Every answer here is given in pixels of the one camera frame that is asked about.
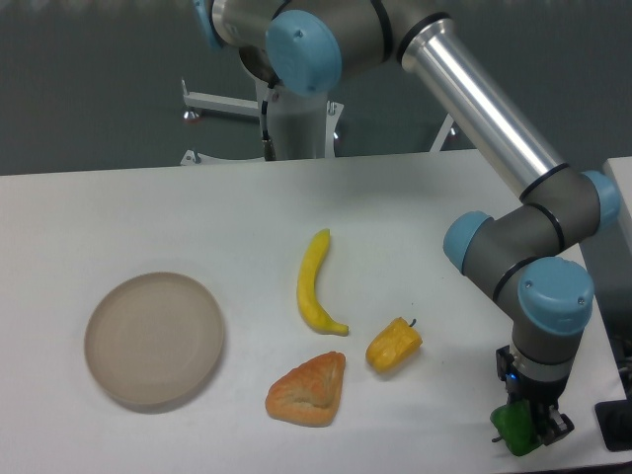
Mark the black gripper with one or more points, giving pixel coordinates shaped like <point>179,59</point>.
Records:
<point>541,385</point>

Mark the green toy pepper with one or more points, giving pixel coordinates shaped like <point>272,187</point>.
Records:
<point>515,428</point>

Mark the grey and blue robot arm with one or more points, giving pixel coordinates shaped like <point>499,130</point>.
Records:
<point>300,50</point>

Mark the yellow toy pepper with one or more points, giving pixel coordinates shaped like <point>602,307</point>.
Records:
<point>393,345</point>

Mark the beige round plate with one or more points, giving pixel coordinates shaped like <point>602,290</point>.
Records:
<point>154,340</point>

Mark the black device at right edge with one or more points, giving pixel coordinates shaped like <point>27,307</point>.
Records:
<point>614,420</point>

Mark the orange toy croissant pastry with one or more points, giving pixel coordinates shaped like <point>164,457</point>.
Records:
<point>310,394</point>

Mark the yellow toy banana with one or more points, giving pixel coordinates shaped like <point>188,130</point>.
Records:
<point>310,309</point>

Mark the white metal robot stand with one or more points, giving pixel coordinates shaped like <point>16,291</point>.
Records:
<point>291,127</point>

